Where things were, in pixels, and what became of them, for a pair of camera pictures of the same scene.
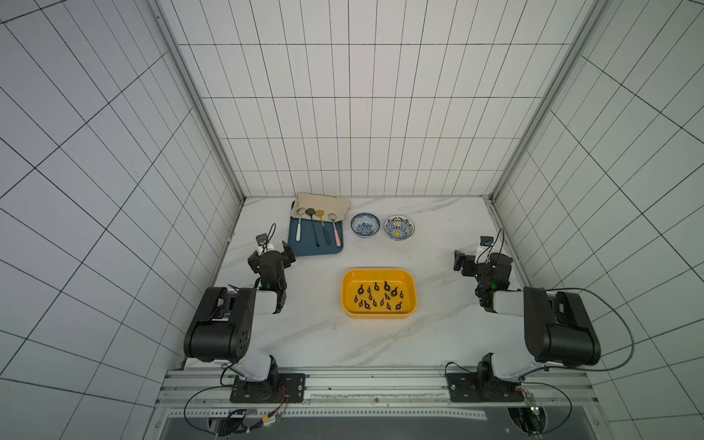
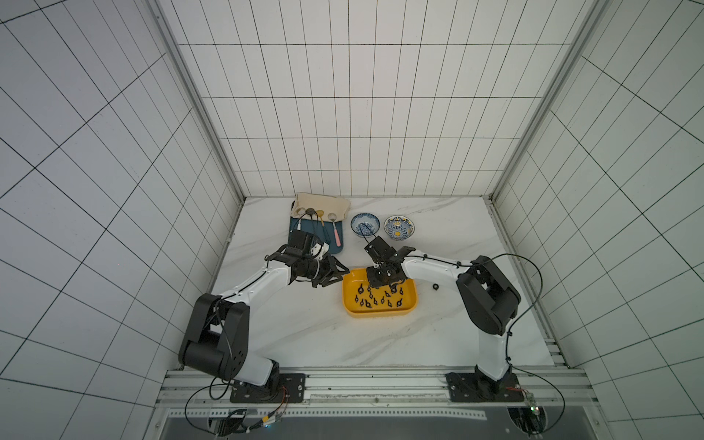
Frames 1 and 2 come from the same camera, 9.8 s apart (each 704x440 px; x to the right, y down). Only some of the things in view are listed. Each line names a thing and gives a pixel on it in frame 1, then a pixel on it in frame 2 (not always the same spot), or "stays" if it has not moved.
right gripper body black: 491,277 → 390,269
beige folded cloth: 309,203 stays
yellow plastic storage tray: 379,293 stays
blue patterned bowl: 365,225 stays
